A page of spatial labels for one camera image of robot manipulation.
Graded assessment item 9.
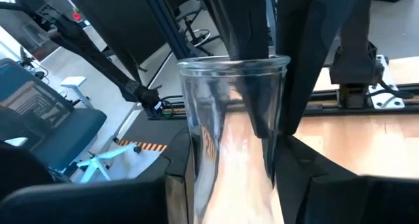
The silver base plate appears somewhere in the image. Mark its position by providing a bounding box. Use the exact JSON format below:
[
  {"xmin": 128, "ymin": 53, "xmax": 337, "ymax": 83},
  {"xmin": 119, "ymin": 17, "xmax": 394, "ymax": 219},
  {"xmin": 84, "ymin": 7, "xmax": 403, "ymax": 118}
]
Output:
[{"xmin": 368, "ymin": 54, "xmax": 406, "ymax": 111}]

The blue white office chair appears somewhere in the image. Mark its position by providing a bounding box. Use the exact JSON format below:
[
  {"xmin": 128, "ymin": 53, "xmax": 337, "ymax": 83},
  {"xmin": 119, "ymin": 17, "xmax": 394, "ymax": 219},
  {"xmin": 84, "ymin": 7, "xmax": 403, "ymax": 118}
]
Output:
[{"xmin": 0, "ymin": 56, "xmax": 143, "ymax": 185}]

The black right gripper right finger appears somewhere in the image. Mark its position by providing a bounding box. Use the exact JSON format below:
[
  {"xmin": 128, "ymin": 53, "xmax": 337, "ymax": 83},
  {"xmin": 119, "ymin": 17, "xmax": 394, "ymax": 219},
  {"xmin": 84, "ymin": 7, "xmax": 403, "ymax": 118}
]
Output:
[{"xmin": 274, "ymin": 134, "xmax": 419, "ymax": 224}]

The clear glass vase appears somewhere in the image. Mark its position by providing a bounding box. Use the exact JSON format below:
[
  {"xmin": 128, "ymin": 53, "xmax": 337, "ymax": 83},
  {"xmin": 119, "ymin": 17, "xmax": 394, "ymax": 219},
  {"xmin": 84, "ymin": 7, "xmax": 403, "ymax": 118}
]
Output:
[{"xmin": 176, "ymin": 54, "xmax": 291, "ymax": 224}]

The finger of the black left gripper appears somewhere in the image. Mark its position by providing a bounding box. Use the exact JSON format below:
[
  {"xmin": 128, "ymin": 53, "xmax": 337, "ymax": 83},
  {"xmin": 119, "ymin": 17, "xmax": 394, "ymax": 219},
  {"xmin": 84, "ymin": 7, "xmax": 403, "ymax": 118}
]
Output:
[
  {"xmin": 276, "ymin": 0, "xmax": 365, "ymax": 136},
  {"xmin": 201, "ymin": 0, "xmax": 274, "ymax": 139}
]

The large black board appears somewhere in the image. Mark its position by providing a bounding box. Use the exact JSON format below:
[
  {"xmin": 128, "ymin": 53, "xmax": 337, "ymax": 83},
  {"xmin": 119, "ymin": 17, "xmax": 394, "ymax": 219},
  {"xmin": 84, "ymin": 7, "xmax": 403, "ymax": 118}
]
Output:
[{"xmin": 62, "ymin": 0, "xmax": 173, "ymax": 67}]

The orange black hazard tape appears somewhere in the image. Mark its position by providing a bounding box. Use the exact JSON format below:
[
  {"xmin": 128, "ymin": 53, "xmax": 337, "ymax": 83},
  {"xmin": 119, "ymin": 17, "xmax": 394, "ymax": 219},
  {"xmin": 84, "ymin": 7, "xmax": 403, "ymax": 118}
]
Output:
[{"xmin": 117, "ymin": 139, "xmax": 168, "ymax": 152}]

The black floor mat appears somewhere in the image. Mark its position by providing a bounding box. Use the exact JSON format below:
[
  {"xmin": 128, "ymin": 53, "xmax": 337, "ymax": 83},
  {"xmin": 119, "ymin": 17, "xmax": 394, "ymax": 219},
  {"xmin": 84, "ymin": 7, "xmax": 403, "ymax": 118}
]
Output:
[{"xmin": 120, "ymin": 116, "xmax": 189, "ymax": 146}]

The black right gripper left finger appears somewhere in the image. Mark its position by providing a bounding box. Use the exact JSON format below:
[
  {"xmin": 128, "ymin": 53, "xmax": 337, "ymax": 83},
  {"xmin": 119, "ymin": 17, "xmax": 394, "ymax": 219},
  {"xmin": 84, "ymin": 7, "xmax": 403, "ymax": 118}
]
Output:
[{"xmin": 0, "ymin": 128, "xmax": 194, "ymax": 224}]

